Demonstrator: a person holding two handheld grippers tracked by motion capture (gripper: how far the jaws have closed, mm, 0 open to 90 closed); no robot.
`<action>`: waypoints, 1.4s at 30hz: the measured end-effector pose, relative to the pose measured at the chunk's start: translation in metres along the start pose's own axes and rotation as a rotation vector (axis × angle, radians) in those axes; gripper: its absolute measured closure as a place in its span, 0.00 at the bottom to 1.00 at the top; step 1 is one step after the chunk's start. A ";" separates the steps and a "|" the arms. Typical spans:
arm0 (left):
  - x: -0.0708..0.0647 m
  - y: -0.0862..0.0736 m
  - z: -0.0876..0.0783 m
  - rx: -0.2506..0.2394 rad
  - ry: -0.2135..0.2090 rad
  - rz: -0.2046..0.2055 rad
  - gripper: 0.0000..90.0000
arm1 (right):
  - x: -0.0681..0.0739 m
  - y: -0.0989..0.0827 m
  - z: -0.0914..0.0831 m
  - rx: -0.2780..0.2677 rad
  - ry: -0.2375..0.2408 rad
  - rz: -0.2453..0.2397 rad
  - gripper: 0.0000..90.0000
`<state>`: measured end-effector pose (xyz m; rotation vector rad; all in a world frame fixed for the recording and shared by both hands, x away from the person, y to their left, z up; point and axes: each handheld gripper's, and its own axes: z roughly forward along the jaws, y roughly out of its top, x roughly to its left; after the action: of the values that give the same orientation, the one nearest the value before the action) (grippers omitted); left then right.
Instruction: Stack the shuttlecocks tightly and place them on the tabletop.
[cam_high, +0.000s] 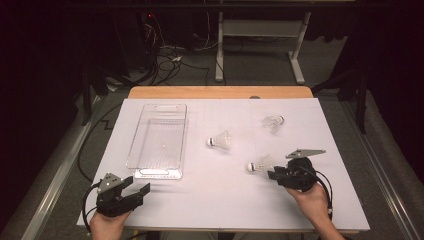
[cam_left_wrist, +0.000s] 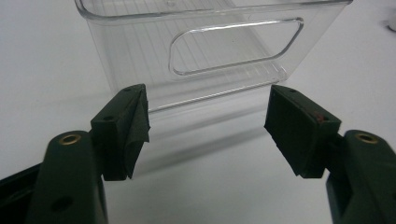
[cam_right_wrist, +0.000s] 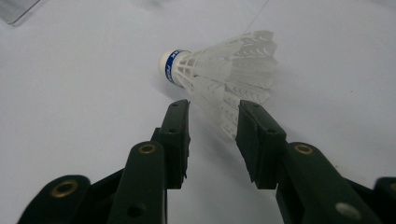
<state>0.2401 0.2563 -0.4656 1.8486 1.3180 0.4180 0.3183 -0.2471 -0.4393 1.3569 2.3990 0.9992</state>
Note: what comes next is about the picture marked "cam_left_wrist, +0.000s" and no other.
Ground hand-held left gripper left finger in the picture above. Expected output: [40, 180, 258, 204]
[26, 83, 151, 224]

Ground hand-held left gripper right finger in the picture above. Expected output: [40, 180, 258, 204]
[263, 84, 396, 224]

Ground clear plastic container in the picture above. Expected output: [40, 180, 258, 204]
[74, 0, 354, 116]

